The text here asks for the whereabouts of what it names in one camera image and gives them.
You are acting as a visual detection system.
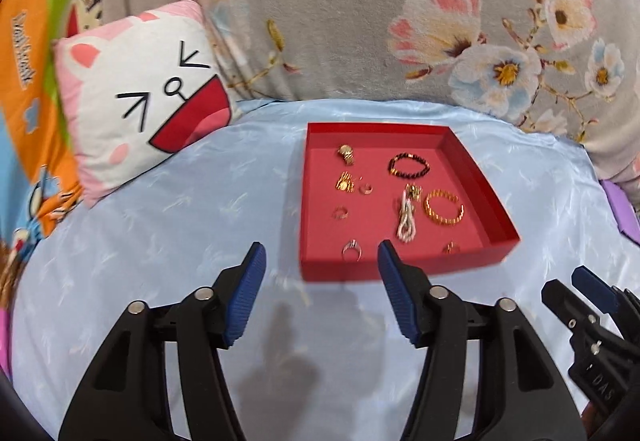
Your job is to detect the gold cuff bangle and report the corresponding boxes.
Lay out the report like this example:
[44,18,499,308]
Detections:
[423,190,465,227]

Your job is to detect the red open tray box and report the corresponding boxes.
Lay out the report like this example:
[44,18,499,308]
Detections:
[299,122,520,282]

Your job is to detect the white pearl bracelet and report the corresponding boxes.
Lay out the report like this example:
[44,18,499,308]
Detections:
[395,196,418,244]

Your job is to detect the gold chain black clover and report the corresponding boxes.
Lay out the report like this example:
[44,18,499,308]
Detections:
[405,183,423,200]

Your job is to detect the gold hoop earring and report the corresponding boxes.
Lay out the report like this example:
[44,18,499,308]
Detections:
[332,206,348,220]
[359,183,373,195]

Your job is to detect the gold wrist watch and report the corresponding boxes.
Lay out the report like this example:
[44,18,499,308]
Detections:
[336,144,355,166]

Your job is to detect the black and gold bead bracelet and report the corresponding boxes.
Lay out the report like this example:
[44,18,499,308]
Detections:
[387,151,432,181]

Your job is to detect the pink white cartoon pillow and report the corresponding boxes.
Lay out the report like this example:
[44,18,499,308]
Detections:
[53,0,236,206]

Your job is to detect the grey floral blanket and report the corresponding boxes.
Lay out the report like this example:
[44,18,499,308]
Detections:
[103,0,639,190]

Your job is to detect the colourful cartoon bed sheet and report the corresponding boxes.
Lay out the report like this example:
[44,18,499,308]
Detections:
[1,0,100,310]

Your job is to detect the silver hoop earring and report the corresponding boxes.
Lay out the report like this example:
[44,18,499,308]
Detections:
[341,239,362,262]

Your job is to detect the purple object at edge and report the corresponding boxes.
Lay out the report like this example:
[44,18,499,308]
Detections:
[600,180,640,245]

